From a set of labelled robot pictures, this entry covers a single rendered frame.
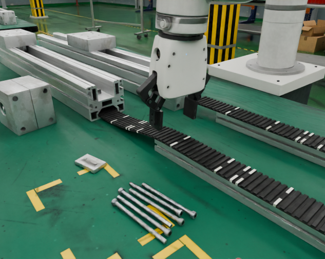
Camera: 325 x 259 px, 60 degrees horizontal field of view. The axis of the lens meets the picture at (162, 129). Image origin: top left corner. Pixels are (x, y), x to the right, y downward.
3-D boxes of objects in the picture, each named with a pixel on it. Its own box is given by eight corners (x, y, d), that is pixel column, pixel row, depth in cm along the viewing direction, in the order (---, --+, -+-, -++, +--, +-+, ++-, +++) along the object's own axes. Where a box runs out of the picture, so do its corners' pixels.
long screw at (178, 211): (183, 214, 40) (183, 209, 40) (179, 218, 40) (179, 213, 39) (132, 184, 47) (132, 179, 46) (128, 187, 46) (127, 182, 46)
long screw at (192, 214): (197, 216, 40) (197, 211, 40) (193, 220, 39) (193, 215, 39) (145, 185, 47) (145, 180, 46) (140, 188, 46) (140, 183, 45)
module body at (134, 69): (177, 93, 84) (177, 65, 81) (151, 102, 79) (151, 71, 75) (61, 50, 137) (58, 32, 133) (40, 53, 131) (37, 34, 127)
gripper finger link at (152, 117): (149, 100, 46) (148, 135, 50) (165, 96, 48) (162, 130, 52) (138, 94, 49) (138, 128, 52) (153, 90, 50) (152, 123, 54)
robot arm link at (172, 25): (177, 18, 40) (175, 40, 41) (219, 16, 45) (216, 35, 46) (143, 10, 45) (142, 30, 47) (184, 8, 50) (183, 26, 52)
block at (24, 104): (65, 119, 68) (59, 81, 64) (18, 136, 61) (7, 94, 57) (45, 108, 74) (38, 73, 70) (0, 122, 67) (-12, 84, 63)
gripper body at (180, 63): (171, 33, 41) (167, 104, 46) (219, 29, 47) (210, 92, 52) (142, 24, 46) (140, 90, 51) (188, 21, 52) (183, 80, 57)
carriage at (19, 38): (38, 51, 108) (35, 33, 105) (8, 56, 102) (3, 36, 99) (24, 45, 119) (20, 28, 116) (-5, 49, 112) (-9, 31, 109)
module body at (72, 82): (125, 110, 73) (122, 78, 69) (90, 122, 67) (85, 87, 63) (20, 56, 126) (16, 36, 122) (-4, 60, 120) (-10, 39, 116)
